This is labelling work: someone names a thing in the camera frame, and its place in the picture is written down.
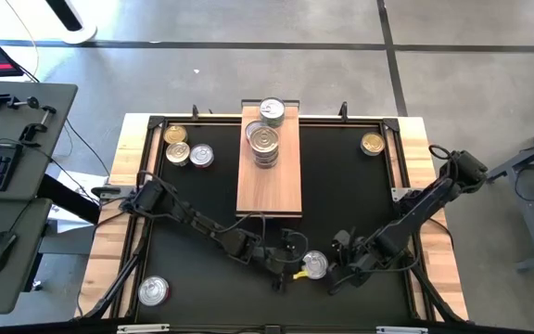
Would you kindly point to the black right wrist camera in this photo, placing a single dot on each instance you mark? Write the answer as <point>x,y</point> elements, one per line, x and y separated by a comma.
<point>341,240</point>

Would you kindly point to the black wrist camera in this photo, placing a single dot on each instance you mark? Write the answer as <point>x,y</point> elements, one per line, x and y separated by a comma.
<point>289,235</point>
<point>341,240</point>

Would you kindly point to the black support strut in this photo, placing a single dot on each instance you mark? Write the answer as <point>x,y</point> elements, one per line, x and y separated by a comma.
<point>118,283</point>
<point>429,292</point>

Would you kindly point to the grey desk frame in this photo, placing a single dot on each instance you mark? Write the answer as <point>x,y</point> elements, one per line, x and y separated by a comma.
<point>526,195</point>

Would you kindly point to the black rail mount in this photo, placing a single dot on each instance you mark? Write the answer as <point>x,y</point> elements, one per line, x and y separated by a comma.
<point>195,111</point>
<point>342,110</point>

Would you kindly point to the wooden board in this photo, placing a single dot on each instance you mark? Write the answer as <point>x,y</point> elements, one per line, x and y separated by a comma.
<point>271,195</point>

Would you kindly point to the grey desk panel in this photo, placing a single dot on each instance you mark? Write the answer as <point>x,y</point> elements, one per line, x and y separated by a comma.
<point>21,125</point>
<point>3,287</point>

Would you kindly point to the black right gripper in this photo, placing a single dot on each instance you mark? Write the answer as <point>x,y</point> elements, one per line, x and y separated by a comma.
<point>357,260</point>

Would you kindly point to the silver cans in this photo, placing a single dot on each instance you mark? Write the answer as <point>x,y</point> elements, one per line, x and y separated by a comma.
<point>263,139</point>

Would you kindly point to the pale lid green label can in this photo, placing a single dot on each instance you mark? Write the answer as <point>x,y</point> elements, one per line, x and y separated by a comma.
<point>177,153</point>

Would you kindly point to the white stand base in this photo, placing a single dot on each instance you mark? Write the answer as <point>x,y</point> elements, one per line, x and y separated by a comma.
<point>70,21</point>

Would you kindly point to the yellow tag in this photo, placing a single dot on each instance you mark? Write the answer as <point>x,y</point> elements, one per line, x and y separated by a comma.
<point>300,274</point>

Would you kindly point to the blue Wild Planet can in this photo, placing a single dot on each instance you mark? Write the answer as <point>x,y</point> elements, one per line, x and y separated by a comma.
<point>265,158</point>
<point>265,164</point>

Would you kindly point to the black aluminium table frame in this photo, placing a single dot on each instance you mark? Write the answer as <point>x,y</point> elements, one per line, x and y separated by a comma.
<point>332,121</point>

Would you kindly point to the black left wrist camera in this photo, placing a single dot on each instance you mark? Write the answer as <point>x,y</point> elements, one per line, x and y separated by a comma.
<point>289,235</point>

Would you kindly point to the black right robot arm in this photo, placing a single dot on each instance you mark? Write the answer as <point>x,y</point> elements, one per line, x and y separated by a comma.
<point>415,209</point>

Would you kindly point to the silver bracket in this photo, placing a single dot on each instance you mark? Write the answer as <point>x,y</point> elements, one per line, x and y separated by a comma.
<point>143,328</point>
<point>401,330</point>

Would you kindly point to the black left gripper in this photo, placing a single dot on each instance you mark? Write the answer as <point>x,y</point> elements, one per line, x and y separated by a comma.
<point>269,257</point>

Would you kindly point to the small black desk clamp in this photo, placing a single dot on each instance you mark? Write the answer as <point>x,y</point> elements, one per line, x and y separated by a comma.
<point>33,132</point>

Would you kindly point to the gold lid seafood can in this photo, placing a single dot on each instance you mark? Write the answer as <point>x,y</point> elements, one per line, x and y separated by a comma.
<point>372,143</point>
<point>175,134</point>

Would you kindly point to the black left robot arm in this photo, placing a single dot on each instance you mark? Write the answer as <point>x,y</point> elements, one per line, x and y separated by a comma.
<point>193,220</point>

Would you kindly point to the black desk leg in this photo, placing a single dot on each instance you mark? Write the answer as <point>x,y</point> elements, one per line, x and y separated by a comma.
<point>67,199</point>

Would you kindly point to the long black desk clamp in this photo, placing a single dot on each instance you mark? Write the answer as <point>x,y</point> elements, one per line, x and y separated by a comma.
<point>14,101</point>

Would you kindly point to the silver lid green label can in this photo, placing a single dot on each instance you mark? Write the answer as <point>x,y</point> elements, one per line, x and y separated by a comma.
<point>272,109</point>

